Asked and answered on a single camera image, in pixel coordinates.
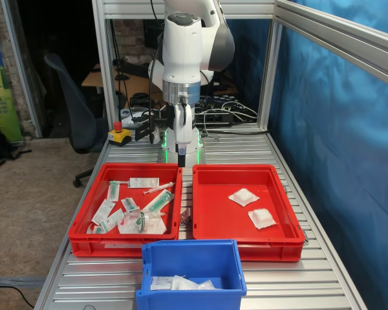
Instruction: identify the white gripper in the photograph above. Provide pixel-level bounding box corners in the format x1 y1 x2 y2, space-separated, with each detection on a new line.
173 102 195 168

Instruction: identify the white bandage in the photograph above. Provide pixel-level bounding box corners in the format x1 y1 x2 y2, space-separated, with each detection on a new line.
248 208 277 231
227 188 259 207

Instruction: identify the red box with bandages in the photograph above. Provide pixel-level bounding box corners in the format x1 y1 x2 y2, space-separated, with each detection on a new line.
191 163 307 262

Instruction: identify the red box with syringes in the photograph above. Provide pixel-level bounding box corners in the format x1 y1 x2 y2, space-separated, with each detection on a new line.
67 162 184 258

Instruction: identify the clear thin syringe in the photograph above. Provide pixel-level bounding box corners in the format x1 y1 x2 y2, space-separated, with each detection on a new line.
143 181 176 196

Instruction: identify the white flat rectangular packet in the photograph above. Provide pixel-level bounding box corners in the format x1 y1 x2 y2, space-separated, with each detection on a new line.
127 177 160 189

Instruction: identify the large packaged green syringe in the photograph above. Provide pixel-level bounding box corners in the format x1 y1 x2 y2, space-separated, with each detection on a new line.
144 189 175 214

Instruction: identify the black power strip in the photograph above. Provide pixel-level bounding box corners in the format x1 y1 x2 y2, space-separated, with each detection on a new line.
141 111 234 126

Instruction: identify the yellow emergency stop button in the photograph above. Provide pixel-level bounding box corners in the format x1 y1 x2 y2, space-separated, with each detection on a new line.
107 121 133 148

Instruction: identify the small green needle packet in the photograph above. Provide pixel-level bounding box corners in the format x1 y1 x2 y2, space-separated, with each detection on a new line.
121 197 140 212

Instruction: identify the large clear plastic pouch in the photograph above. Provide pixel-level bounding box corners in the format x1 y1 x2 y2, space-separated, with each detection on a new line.
117 210 167 235

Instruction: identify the packaged green plunger syringe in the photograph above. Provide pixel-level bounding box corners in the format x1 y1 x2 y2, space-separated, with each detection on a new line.
107 180 121 202

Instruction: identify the white labelled packet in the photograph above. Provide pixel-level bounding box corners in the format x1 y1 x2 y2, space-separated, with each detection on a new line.
91 199 116 226
100 208 125 234

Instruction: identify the blue storage bin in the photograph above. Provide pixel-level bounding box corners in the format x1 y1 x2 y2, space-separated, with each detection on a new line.
135 238 248 310

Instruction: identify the dark grey office chair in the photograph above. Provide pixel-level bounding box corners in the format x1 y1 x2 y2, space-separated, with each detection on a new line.
43 53 109 189

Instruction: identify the small green cap packet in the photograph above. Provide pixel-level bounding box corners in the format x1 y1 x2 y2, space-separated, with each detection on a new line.
85 222 106 235

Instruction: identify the wooden desk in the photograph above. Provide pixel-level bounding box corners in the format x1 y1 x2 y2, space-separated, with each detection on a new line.
81 63 164 110

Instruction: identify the clear wrapped bandage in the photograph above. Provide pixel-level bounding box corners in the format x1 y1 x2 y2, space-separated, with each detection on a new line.
171 274 216 291

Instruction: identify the white printed paper packet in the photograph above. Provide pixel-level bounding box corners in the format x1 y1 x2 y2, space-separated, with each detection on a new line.
149 276 176 291

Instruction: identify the blue curtain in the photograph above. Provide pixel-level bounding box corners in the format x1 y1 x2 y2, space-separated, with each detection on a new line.
225 0 388 310

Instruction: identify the green printed banner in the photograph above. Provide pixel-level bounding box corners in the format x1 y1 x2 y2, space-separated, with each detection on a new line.
0 41 24 143

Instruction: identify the grey metal floor bar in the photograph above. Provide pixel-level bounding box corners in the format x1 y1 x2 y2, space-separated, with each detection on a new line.
0 276 48 289

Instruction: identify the metal corner bracket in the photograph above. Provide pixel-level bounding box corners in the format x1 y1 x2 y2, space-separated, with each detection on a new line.
179 208 193 227

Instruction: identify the white cable bundle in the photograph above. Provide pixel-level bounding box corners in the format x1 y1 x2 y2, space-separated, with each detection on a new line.
193 100 259 130

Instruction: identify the aluminium profile frame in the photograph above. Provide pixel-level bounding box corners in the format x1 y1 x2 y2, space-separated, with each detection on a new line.
91 0 388 135

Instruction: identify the black floor cable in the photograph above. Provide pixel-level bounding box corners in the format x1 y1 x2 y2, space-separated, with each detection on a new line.
0 284 36 309

